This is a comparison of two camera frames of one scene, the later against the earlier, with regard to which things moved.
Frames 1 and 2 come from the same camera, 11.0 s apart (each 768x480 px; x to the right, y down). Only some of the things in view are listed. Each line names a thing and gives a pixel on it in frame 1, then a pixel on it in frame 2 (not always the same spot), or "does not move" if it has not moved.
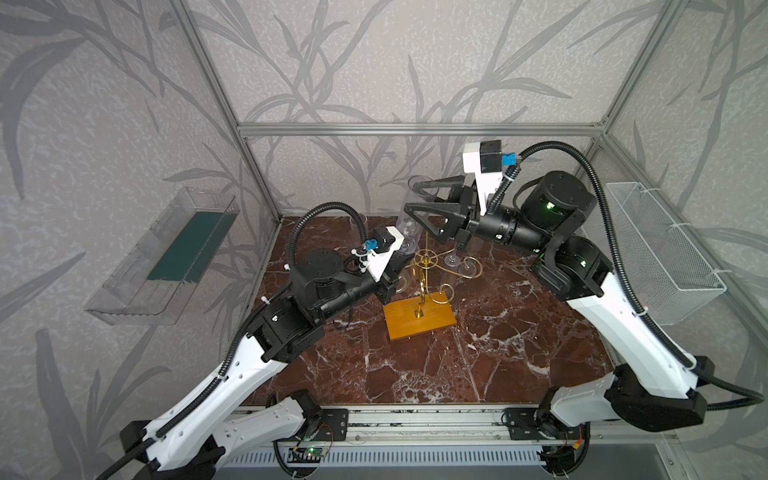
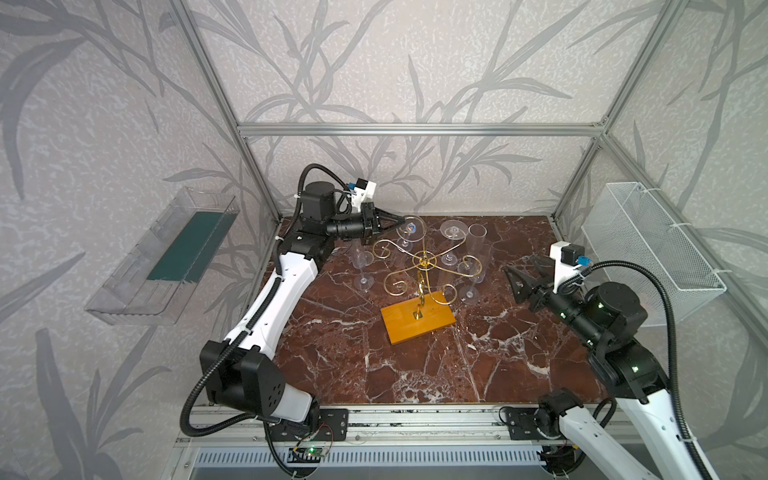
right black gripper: [469, 213] -> [538, 291]
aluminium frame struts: [480, 129] does not move
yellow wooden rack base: [416, 316] does not move
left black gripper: [390, 279] -> [369, 223]
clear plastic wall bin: [152, 285] does not move
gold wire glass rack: [426, 261] does not move
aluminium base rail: [454, 425] does not move
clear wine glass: [421, 189] -> [473, 270]
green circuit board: [315, 450] does not move
